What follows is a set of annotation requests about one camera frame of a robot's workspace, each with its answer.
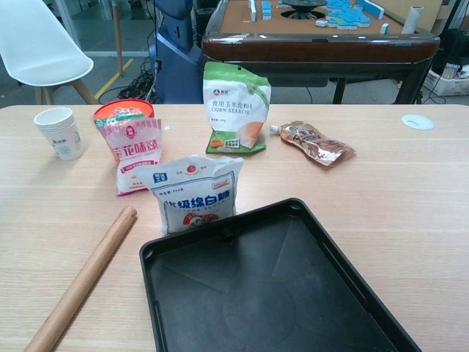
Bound brown mahjong table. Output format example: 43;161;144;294
201;0;441;106

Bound white paper roll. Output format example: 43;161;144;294
402;5;426;34

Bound black floor cable bundle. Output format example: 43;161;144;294
119;60;162;106

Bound pink salt bag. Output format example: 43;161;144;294
94;117;170;198

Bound blue machine base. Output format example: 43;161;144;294
153;0;204;106

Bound white cardboard box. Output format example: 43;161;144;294
424;62;469;96

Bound white round grommet cover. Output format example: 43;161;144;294
401;114;435;131

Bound wooden rolling pin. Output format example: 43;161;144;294
24;205;139;352

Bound white chair wooden legs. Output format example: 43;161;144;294
0;0;99;106

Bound black baking tray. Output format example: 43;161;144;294
139;197;423;352

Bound wooden post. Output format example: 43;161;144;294
111;0;125;77

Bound white sugar bag blue print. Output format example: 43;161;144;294
134;155;245;235

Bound brown sauce spout pouch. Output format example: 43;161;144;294
270;120;357;169

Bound red round container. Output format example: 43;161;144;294
92;98;155;128

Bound black mahjong table centre dome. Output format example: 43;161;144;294
278;0;328;20

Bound stack of white paper cups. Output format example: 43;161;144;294
33;106;85;161

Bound green white corn starch bag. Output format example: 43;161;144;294
203;61;273;156

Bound pile of blue mahjong tiles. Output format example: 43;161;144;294
324;0;385;29

